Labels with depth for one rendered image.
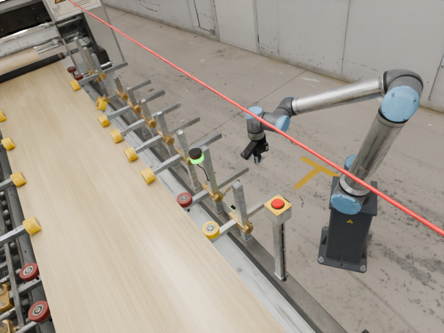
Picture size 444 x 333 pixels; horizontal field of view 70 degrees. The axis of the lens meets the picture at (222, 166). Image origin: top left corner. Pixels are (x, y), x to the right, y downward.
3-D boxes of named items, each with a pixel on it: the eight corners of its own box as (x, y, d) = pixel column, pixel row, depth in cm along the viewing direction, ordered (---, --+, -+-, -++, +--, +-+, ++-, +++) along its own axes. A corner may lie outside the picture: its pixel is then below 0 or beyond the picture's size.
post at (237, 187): (248, 240, 171) (237, 178, 138) (252, 245, 168) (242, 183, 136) (242, 244, 169) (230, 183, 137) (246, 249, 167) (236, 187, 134)
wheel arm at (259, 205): (275, 194, 170) (275, 189, 167) (279, 197, 168) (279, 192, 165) (208, 240, 156) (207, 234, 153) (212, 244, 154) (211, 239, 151)
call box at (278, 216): (279, 207, 122) (278, 193, 116) (292, 218, 117) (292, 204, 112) (264, 217, 119) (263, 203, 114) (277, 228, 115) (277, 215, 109)
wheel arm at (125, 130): (179, 104, 227) (178, 100, 225) (182, 106, 225) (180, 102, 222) (115, 136, 211) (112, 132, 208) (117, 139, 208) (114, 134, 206)
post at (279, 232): (281, 269, 150) (278, 209, 120) (289, 277, 147) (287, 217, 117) (274, 275, 149) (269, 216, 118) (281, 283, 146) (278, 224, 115)
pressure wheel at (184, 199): (191, 203, 176) (186, 188, 168) (198, 211, 171) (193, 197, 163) (178, 210, 174) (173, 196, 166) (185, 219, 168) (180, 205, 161)
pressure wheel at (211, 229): (207, 234, 160) (203, 220, 152) (222, 234, 158) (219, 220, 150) (205, 248, 154) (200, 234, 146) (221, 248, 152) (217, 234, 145)
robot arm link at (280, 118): (292, 110, 158) (269, 105, 164) (283, 123, 151) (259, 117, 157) (292, 125, 164) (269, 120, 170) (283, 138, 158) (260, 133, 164)
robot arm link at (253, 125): (259, 116, 156) (241, 112, 161) (260, 136, 165) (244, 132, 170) (267, 106, 162) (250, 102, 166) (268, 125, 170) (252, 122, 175)
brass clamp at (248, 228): (238, 213, 165) (237, 207, 162) (254, 230, 156) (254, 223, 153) (228, 220, 163) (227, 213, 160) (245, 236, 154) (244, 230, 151)
